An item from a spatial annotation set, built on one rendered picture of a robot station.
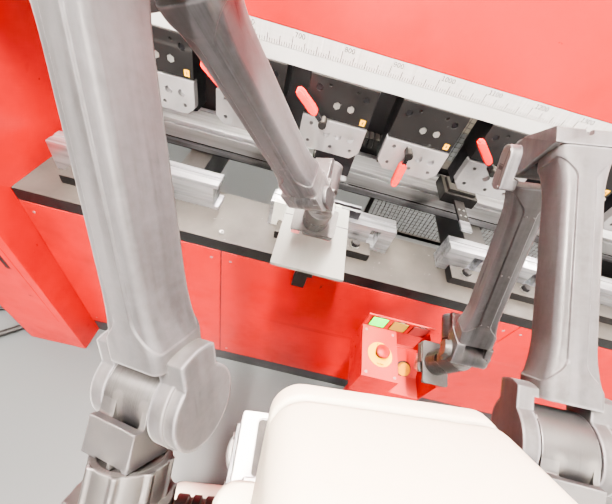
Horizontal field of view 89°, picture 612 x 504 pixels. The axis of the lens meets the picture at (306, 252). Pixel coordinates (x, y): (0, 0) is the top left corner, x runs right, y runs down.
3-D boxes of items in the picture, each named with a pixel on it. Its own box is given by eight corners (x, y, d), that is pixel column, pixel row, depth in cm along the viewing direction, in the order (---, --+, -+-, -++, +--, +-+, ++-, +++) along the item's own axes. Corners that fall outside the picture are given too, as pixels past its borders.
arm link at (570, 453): (539, 525, 30) (601, 543, 30) (551, 418, 31) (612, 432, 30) (497, 471, 39) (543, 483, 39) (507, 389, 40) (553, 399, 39)
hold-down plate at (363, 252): (273, 237, 96) (274, 230, 93) (276, 225, 99) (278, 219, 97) (366, 261, 97) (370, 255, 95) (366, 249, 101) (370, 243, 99)
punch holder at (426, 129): (374, 166, 77) (404, 99, 65) (374, 148, 83) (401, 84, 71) (432, 181, 78) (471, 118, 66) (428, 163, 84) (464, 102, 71)
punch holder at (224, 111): (215, 121, 75) (215, 44, 63) (227, 107, 81) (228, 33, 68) (276, 138, 76) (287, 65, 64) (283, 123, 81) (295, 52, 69)
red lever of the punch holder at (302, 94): (299, 87, 63) (327, 127, 68) (303, 80, 65) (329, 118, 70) (293, 93, 64) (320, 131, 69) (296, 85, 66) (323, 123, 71)
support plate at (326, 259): (269, 264, 74) (269, 261, 73) (289, 196, 92) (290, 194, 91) (342, 282, 75) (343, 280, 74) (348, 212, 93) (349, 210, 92)
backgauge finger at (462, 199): (445, 230, 98) (454, 218, 94) (435, 182, 115) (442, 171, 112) (481, 239, 99) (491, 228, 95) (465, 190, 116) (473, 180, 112)
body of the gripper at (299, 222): (296, 203, 74) (298, 192, 66) (337, 214, 74) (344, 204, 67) (289, 229, 72) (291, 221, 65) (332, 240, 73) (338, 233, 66)
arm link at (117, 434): (76, 469, 26) (121, 496, 25) (105, 348, 27) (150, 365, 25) (160, 428, 35) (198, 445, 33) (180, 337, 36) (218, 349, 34)
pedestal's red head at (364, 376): (347, 388, 92) (369, 366, 79) (350, 339, 103) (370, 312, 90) (411, 403, 93) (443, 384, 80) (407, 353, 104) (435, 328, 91)
